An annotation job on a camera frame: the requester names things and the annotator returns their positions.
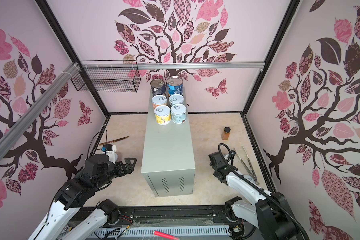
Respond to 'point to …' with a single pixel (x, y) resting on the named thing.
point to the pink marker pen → (160, 233)
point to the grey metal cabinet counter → (168, 160)
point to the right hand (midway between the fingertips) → (221, 162)
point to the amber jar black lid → (226, 133)
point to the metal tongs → (253, 173)
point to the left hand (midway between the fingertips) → (129, 164)
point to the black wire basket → (119, 76)
